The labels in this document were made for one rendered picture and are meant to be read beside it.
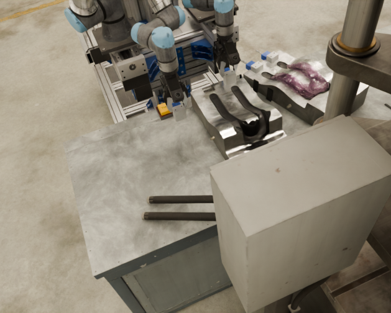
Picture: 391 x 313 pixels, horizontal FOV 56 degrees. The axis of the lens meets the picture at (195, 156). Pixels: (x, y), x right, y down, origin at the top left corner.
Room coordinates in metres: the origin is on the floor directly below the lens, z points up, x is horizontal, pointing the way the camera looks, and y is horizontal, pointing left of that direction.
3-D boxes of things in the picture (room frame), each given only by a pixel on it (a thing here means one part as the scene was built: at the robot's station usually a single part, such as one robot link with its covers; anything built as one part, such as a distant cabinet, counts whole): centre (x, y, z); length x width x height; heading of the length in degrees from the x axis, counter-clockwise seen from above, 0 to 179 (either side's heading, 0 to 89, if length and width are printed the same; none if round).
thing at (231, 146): (1.11, -0.22, 0.87); 0.50 x 0.26 x 0.14; 14
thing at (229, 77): (1.39, -0.21, 0.91); 0.13 x 0.05 x 0.05; 14
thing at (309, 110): (1.28, -0.54, 0.86); 0.50 x 0.26 x 0.11; 32
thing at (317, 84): (1.28, -0.53, 0.90); 0.26 x 0.18 x 0.08; 32
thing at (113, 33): (1.67, 0.27, 1.09); 0.15 x 0.15 x 0.10
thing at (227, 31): (1.37, -0.21, 1.15); 0.08 x 0.08 x 0.05
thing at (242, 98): (1.13, -0.22, 0.92); 0.35 x 0.16 x 0.09; 14
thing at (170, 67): (1.18, 0.04, 1.17); 0.08 x 0.08 x 0.05
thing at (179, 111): (1.20, 0.04, 0.93); 0.13 x 0.05 x 0.05; 14
